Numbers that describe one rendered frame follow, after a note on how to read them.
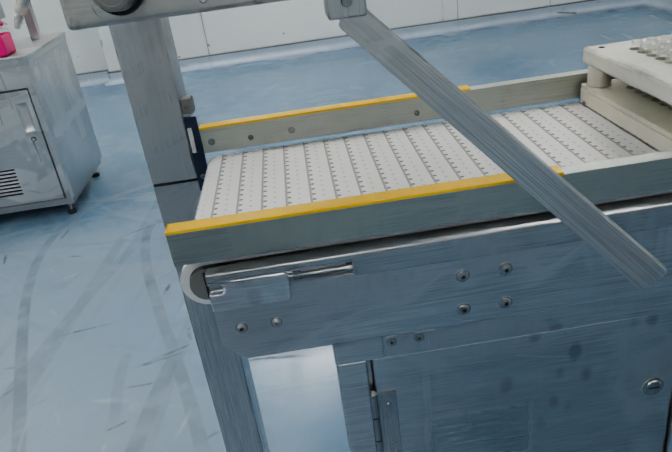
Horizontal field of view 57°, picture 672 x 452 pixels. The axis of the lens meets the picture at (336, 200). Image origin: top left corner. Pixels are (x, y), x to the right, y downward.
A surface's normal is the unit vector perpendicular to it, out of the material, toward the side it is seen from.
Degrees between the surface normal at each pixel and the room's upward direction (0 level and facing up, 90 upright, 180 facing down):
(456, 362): 90
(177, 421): 0
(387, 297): 90
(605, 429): 90
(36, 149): 90
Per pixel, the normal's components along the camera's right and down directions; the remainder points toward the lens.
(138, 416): -0.12, -0.89
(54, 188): 0.07, 0.43
